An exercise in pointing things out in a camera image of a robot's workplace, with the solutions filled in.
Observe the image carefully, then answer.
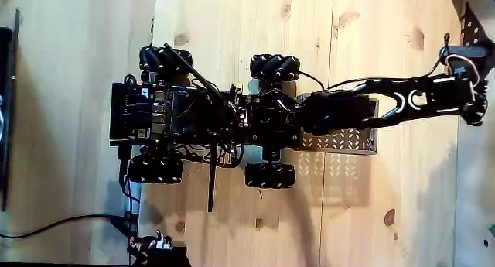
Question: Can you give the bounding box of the black rod antenna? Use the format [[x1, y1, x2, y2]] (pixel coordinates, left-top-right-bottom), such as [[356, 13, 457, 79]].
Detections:
[[162, 43, 220, 98], [207, 134, 217, 214]]

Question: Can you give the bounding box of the black mecanum wheel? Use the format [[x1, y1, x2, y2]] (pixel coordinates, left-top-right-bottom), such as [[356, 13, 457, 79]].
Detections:
[[244, 162, 297, 190], [250, 53, 302, 82], [127, 154, 184, 184], [138, 45, 193, 73]]

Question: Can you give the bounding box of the black oval webcam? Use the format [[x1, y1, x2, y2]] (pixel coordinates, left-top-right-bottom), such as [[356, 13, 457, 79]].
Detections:
[[439, 45, 489, 80]]

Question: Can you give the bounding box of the black star dotted cloth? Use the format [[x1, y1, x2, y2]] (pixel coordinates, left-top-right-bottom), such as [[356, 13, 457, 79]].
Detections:
[[459, 2, 495, 80]]

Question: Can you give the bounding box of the black monitor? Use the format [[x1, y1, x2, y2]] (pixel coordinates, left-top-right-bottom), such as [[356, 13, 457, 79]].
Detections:
[[0, 9, 21, 213]]

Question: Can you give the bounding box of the black power cable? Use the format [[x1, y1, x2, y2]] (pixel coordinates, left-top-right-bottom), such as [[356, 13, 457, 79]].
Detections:
[[0, 214, 136, 240]]

